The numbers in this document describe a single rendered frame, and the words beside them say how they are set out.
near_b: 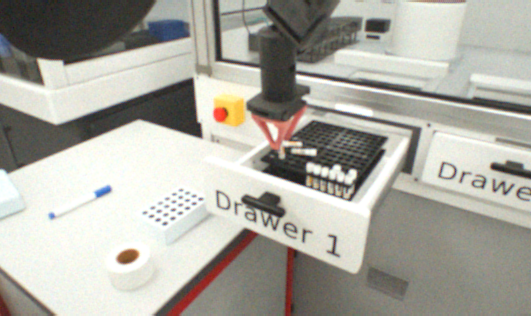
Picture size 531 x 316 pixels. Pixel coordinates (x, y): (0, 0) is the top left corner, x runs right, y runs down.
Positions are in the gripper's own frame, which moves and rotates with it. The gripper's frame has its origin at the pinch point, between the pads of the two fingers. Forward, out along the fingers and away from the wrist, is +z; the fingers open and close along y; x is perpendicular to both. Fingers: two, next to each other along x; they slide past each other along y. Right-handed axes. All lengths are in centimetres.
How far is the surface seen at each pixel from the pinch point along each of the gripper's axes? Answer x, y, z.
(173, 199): 18.3, -12.4, 13.4
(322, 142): -3.1, 10.9, 5.7
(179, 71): 76, 44, 19
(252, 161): 5.9, -1.1, 6.3
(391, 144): -13.6, 23.7, 10.1
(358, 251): -20.1, -11.1, 5.5
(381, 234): -16.4, 20.1, 34.5
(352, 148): -9.2, 11.7, 5.5
